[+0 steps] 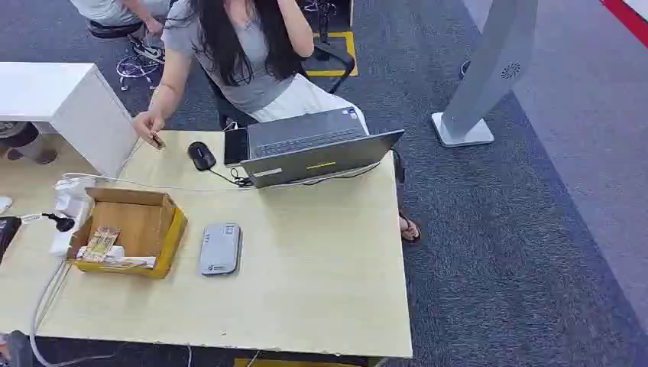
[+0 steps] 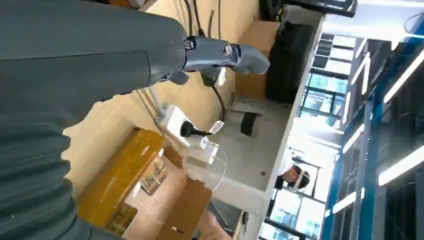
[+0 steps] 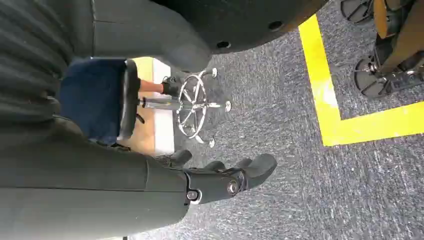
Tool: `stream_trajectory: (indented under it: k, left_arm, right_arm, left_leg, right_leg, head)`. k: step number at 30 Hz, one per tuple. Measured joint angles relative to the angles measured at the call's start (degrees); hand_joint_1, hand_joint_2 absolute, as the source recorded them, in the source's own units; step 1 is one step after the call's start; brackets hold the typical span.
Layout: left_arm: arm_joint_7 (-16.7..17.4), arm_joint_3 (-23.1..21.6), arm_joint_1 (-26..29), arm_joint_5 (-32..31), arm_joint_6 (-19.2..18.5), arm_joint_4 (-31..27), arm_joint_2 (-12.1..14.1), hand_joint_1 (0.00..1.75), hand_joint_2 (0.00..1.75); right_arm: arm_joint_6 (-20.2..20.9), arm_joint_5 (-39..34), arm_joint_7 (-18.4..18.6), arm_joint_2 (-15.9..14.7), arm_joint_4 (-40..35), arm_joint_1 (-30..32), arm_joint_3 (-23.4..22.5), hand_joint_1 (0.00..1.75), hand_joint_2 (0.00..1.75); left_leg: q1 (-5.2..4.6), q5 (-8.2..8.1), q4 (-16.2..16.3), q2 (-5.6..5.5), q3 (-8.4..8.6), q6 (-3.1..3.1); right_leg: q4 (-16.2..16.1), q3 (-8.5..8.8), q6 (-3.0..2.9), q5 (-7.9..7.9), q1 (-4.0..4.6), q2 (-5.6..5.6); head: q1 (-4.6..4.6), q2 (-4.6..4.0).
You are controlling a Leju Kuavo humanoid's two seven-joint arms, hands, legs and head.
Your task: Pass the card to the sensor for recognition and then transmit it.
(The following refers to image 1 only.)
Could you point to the person on stool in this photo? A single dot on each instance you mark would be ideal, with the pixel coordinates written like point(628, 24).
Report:
point(109, 9)

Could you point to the black smartphone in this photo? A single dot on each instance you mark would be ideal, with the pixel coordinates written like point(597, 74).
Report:
point(236, 147)

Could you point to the grey floor stand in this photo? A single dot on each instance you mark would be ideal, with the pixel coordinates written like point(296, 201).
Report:
point(488, 66)

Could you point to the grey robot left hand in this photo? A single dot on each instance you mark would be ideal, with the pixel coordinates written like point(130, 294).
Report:
point(19, 350)

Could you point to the white paper sheet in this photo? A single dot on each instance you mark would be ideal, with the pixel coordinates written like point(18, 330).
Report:
point(136, 262)

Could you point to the grey card reader device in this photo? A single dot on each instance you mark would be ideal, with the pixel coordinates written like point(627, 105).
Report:
point(220, 249)

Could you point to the red floor strip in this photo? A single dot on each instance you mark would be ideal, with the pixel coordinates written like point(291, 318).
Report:
point(627, 17)

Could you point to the stack of printed cards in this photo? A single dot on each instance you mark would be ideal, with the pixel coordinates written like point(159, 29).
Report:
point(100, 244)

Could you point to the black round stool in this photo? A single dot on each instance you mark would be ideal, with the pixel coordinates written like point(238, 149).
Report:
point(112, 29)

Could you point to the black device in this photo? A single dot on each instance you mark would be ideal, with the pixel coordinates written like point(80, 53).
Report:
point(7, 233)

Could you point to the wooden card box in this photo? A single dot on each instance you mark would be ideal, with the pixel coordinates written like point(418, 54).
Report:
point(134, 223)

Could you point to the person's legs under cabinet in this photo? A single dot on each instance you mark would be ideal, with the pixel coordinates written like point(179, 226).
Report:
point(28, 147)

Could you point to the seated person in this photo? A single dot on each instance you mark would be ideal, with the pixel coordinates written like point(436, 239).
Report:
point(253, 55)

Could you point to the yellow floor tape square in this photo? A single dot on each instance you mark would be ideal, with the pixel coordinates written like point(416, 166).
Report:
point(350, 53)

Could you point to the person's right hand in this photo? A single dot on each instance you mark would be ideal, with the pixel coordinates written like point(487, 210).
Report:
point(147, 123)

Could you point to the black equipment stand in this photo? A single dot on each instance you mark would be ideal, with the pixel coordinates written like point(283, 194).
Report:
point(324, 17)

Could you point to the grey laptop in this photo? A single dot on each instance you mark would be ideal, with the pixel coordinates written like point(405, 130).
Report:
point(314, 159)

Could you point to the white power strip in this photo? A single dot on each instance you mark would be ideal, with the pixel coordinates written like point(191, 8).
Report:
point(71, 200)

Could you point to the white cabinet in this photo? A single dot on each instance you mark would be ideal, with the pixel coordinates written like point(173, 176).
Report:
point(55, 93)

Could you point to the black power plug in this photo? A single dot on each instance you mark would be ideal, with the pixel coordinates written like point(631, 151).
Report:
point(63, 223)

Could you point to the black computer mouse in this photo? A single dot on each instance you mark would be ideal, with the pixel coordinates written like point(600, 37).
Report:
point(201, 155)

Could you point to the yellow floor tape strip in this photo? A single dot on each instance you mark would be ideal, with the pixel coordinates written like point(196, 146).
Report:
point(293, 363)

